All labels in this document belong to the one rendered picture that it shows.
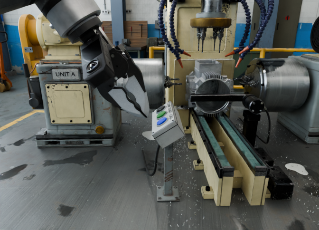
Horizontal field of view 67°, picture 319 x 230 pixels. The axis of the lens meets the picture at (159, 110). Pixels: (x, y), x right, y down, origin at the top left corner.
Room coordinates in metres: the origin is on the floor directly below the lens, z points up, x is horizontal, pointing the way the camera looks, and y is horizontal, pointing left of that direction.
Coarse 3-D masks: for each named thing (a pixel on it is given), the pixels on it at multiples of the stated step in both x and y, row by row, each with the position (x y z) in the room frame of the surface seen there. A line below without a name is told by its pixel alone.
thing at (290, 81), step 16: (256, 64) 1.08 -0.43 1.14; (272, 64) 1.04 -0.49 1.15; (288, 64) 1.05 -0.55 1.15; (256, 80) 1.05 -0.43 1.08; (272, 80) 0.99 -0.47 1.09; (288, 80) 0.99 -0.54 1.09; (304, 80) 1.01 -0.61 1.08; (272, 96) 0.98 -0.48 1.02; (288, 96) 0.99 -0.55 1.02; (304, 96) 1.00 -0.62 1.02
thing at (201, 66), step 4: (196, 60) 1.18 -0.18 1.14; (200, 60) 1.20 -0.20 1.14; (204, 60) 1.20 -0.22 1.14; (208, 60) 1.20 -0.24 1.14; (212, 60) 1.18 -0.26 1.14; (196, 64) 1.16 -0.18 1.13; (200, 64) 1.08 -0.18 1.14; (204, 64) 1.08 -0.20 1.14; (208, 64) 1.08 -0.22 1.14; (212, 64) 1.08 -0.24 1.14; (216, 64) 1.08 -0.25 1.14; (220, 64) 1.08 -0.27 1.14; (196, 68) 1.15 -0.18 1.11; (200, 68) 1.08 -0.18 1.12; (204, 68) 1.08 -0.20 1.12; (208, 68) 1.08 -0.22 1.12; (212, 68) 1.08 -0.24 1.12; (216, 68) 1.08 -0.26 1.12; (220, 68) 1.08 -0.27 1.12; (196, 72) 1.14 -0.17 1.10; (200, 72) 1.08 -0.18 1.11; (216, 72) 1.08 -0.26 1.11; (220, 72) 1.08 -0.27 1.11; (196, 76) 1.14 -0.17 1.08; (200, 76) 1.08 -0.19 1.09
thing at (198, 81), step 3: (192, 72) 1.18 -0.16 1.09; (192, 75) 1.18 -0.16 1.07; (198, 78) 1.02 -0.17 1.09; (195, 81) 1.02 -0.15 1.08; (198, 81) 1.00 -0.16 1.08; (201, 81) 1.00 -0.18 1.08; (225, 81) 1.00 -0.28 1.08; (228, 81) 1.00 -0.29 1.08; (198, 84) 1.00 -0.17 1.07; (228, 84) 1.00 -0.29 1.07; (195, 108) 1.00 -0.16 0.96; (198, 108) 1.00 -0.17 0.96; (225, 108) 1.00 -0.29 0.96; (198, 111) 1.00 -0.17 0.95; (225, 111) 1.00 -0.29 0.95
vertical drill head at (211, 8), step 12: (204, 0) 1.12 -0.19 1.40; (216, 0) 1.10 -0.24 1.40; (204, 12) 1.09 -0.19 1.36; (216, 12) 1.08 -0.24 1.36; (192, 24) 1.11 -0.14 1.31; (204, 24) 1.06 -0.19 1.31; (216, 24) 1.05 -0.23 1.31; (228, 24) 1.08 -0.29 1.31; (204, 36) 1.08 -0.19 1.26; (216, 36) 1.18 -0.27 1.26
